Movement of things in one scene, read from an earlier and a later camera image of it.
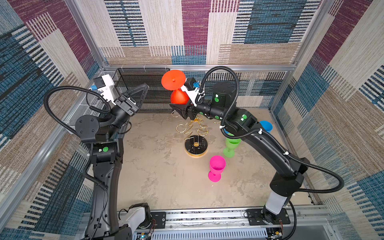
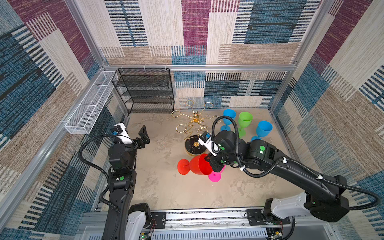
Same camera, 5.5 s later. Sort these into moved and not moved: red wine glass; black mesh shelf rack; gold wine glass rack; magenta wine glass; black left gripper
Moved: black left gripper; red wine glass
Not moved: gold wine glass rack; black mesh shelf rack; magenta wine glass
